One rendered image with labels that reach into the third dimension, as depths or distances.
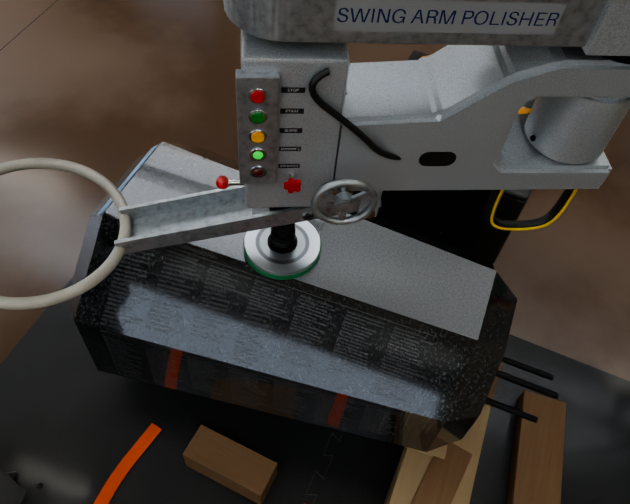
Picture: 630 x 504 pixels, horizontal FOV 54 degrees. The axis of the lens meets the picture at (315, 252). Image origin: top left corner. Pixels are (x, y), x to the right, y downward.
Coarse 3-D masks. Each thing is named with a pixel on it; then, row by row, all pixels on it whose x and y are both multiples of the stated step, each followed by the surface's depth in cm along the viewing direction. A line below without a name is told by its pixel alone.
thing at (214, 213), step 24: (216, 192) 162; (240, 192) 163; (144, 216) 168; (168, 216) 167; (192, 216) 165; (216, 216) 163; (240, 216) 162; (264, 216) 154; (288, 216) 155; (312, 216) 154; (120, 240) 159; (144, 240) 159; (168, 240) 159; (192, 240) 160
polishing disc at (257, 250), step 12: (300, 228) 177; (312, 228) 177; (252, 240) 173; (264, 240) 173; (300, 240) 174; (312, 240) 175; (252, 252) 171; (264, 252) 171; (300, 252) 172; (312, 252) 172; (264, 264) 169; (276, 264) 169; (288, 264) 169; (300, 264) 170
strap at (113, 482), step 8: (152, 424) 225; (144, 432) 223; (152, 432) 223; (144, 440) 221; (152, 440) 221; (136, 448) 219; (144, 448) 219; (128, 456) 217; (136, 456) 217; (120, 464) 215; (128, 464) 216; (120, 472) 214; (112, 480) 212; (120, 480) 212; (104, 488) 210; (112, 488) 211; (104, 496) 209
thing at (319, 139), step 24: (264, 48) 113; (288, 48) 113; (312, 48) 114; (336, 48) 114; (288, 72) 114; (312, 72) 114; (336, 72) 115; (288, 96) 118; (336, 96) 119; (288, 120) 123; (312, 120) 124; (336, 120) 124; (288, 144) 128; (312, 144) 129; (336, 144) 130; (288, 168) 134; (312, 168) 135; (264, 192) 140; (312, 192) 141
